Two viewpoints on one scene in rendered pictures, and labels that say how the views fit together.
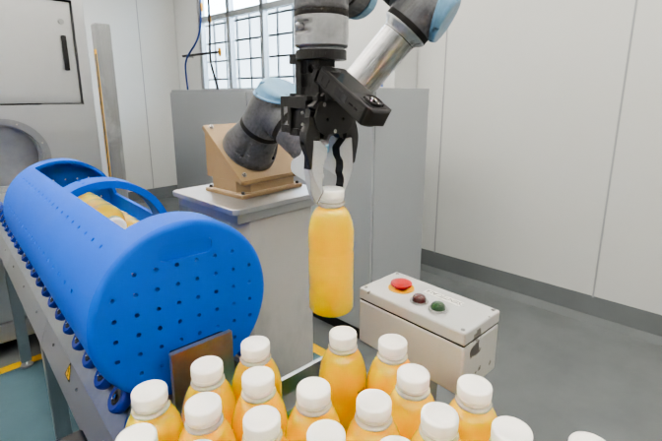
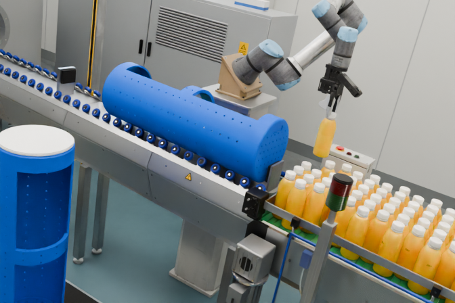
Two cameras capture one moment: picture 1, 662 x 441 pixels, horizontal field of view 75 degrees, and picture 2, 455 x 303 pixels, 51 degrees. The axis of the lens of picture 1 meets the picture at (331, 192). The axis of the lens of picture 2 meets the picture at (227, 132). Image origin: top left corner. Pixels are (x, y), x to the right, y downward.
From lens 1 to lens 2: 1.50 m
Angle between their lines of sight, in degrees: 18
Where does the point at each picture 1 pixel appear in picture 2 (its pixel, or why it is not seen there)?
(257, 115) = (261, 59)
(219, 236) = (284, 125)
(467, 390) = (374, 177)
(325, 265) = (326, 139)
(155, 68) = not seen: outside the picture
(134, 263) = (268, 133)
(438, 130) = not seen: hidden behind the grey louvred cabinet
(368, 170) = not seen: hidden behind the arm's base
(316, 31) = (343, 63)
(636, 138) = (420, 69)
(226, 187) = (231, 92)
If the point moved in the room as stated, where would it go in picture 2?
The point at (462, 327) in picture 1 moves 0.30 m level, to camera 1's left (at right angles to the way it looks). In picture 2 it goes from (366, 163) to (301, 158)
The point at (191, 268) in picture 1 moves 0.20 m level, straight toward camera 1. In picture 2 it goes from (276, 136) to (308, 157)
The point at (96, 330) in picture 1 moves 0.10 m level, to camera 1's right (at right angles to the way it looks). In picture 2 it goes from (256, 155) to (280, 157)
